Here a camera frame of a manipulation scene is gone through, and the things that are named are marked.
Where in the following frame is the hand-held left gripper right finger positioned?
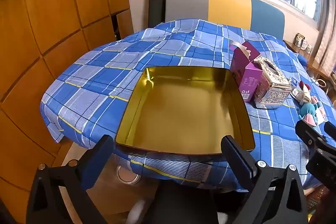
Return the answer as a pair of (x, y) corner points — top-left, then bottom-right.
(220, 135), (308, 224)

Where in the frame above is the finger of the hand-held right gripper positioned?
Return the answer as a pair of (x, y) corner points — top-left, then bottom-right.
(324, 121), (336, 141)
(295, 121), (326, 153)

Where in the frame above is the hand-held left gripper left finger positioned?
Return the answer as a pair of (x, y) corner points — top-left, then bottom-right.
(26, 134), (114, 224)

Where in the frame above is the blue plush toy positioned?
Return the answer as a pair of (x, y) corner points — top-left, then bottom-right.
(298, 102), (327, 126)

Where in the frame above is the red plush toy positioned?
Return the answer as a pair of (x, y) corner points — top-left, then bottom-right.
(299, 80), (319, 105)

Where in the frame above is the gold metal tin tray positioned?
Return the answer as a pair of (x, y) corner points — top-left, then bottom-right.
(115, 66), (256, 156)

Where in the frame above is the clear round plastic lid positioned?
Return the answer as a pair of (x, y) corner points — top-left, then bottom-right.
(116, 165), (142, 186)

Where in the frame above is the silver embossed tissue box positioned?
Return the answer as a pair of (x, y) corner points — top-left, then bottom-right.
(253, 55), (293, 109)

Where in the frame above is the purple carton box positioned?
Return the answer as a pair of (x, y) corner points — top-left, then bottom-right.
(230, 41), (263, 102)

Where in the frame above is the blue plaid blanket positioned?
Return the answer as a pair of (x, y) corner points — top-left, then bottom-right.
(40, 19), (336, 192)

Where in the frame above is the wooden desk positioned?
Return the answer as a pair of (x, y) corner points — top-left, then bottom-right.
(283, 40), (336, 93)

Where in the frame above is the beige patterned curtain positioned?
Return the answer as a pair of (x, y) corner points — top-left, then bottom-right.
(314, 0), (336, 77)

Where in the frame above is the clear plastic packet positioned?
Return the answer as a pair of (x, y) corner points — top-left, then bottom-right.
(302, 39), (314, 54)

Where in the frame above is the grey yellow blue headboard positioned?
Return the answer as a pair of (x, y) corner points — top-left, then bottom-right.
(165, 0), (286, 39)

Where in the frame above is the wooden wardrobe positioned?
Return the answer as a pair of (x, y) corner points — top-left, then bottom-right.
(0, 0), (134, 224)

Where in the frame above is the black rolled mat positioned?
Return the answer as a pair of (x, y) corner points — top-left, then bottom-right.
(148, 0), (168, 28)

